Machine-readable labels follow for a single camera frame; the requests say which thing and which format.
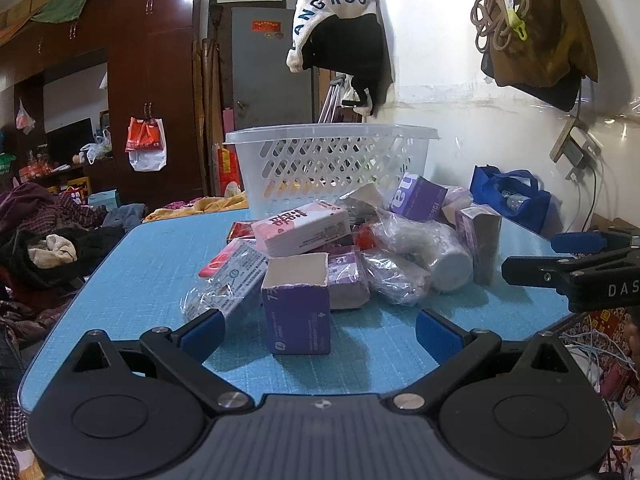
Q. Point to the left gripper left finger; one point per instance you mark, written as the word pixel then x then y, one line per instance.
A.
pixel 178 356

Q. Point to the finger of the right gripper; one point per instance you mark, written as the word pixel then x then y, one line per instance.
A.
pixel 595 241
pixel 551 272

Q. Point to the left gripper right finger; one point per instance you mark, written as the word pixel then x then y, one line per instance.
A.
pixel 460 356

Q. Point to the dark blue pack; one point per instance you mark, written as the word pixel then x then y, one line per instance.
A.
pixel 234 290

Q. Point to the red pink packet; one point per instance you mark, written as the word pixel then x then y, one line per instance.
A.
pixel 221 258

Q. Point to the tall purple grey box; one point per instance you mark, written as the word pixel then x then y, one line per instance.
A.
pixel 479 227

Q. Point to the purple carton box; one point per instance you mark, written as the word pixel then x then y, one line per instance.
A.
pixel 296 301

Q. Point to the purple lettered box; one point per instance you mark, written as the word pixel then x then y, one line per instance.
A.
pixel 417 199

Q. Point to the pink white tissue pack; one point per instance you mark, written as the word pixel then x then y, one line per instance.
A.
pixel 302 229

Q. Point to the blue shopping bag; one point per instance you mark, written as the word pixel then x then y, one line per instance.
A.
pixel 516 195

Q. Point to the purple flat box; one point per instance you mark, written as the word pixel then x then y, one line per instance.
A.
pixel 348 283

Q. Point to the yellow patterned blanket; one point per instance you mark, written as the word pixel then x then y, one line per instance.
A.
pixel 203 205

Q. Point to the dark clothes pile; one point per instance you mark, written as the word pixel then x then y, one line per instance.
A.
pixel 49 246

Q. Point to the brown hanging bag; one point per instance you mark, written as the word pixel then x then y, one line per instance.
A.
pixel 540 47

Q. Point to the orange white plastic bag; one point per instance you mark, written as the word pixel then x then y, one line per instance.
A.
pixel 146 144

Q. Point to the black television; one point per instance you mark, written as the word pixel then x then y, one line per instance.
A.
pixel 65 142

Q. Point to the metal crutches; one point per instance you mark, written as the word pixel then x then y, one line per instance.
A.
pixel 333 100

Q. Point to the grey metal door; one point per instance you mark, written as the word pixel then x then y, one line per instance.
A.
pixel 265 91

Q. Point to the dark red wooden wardrobe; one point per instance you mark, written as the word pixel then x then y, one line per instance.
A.
pixel 150 48

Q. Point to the white black hanging jacket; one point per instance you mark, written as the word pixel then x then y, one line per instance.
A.
pixel 345 36

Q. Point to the wall power socket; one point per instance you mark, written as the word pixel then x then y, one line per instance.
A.
pixel 576 144

